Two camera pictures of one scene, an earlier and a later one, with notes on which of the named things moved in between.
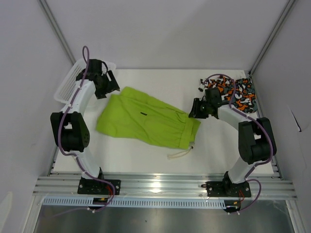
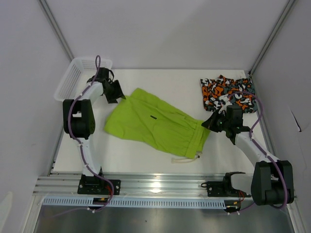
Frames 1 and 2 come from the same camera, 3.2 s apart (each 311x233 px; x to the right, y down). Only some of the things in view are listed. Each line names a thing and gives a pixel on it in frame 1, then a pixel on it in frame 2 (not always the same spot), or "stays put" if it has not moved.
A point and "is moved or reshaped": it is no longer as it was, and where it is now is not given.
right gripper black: (195, 112) to (210, 123)
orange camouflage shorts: (239, 93) stays put
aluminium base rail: (191, 186) stays put
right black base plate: (224, 189) stays put
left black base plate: (92, 186) stays put
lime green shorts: (131, 114) is moved or reshaped
